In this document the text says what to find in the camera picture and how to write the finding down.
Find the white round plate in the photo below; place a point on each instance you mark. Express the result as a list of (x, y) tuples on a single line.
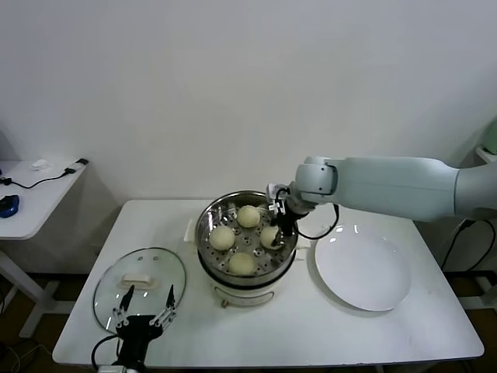
[(361, 268)]

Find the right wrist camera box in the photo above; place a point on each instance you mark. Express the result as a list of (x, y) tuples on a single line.
[(273, 191)]

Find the white shelf board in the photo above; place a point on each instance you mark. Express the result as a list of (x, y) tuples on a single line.
[(483, 153)]

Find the white steamed baozi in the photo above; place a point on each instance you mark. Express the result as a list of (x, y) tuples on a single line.
[(241, 264), (222, 238), (248, 216), (268, 236)]

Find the white crumpled tissue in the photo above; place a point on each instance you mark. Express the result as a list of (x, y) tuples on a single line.
[(42, 164)]

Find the white electric cooker base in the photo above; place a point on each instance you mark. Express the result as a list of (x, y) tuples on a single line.
[(248, 297)]

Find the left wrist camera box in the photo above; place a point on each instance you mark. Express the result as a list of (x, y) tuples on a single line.
[(112, 369)]

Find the stainless steel steamer basket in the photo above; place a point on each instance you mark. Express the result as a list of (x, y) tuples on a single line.
[(217, 217)]

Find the glass pot lid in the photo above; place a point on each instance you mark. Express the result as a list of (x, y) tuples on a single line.
[(163, 268)]

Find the white side desk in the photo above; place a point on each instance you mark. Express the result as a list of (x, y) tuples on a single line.
[(35, 210)]

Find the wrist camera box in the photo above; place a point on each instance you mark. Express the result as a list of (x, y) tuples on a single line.
[(273, 191), (112, 369)]

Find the mint green appliance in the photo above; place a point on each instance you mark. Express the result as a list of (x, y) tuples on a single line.
[(492, 138)]

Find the blue computer mouse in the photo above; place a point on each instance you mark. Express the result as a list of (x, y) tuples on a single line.
[(8, 206)]

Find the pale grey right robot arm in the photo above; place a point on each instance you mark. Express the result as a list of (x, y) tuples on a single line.
[(388, 182)]

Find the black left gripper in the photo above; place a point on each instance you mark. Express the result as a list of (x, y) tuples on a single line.
[(136, 332)]

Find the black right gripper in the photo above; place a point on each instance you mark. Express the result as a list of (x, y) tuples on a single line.
[(287, 223)]

